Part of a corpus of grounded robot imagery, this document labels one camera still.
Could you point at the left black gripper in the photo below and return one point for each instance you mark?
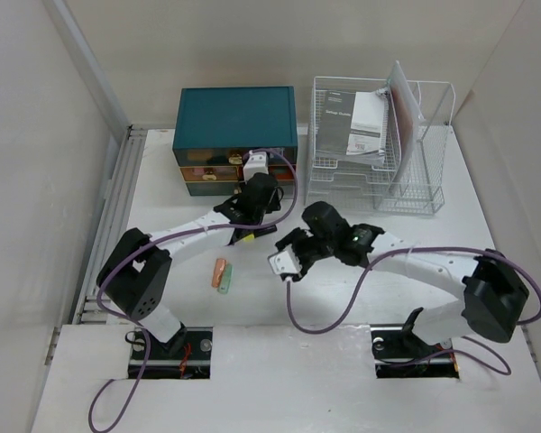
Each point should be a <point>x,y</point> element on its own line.
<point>271,207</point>

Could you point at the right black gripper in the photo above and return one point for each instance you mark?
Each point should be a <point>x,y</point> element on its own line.
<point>293,239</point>

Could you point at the orange highlighter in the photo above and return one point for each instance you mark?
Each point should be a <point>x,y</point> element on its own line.
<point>218,272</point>

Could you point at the green highlighter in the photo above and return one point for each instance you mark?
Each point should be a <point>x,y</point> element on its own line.
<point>226,279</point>

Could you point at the grey setup guide booklet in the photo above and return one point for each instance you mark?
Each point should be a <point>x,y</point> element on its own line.
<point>353,126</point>

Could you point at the clear mesh zip pouch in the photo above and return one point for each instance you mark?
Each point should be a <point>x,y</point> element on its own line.
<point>408,117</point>

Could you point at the blue cleaning gel jar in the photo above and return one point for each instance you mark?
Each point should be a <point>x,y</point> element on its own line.
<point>276,152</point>

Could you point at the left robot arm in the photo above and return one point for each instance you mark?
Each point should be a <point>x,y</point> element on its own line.
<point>135,274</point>

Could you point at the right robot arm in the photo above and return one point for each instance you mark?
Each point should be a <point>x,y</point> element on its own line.
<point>488,294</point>

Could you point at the black yellow highlighter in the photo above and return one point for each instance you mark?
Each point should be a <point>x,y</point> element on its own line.
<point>259,233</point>

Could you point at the teal drawer organizer box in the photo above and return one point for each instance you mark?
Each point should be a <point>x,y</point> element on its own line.
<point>216,127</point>

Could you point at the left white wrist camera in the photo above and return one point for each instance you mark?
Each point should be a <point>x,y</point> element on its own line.
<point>256,162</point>

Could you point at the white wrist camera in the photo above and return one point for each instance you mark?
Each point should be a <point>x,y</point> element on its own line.
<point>256,162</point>
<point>285,264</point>

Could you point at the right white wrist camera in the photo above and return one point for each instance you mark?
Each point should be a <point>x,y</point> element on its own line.
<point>285,264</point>

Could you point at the white wire file rack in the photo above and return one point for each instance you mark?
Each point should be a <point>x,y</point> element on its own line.
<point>408,185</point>

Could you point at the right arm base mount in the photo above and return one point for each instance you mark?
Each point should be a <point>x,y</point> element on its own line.
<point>399,354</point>

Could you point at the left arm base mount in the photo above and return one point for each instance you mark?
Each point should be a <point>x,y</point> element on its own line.
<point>191,362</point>

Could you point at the aluminium frame rail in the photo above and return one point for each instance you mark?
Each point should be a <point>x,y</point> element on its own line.
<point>117,198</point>

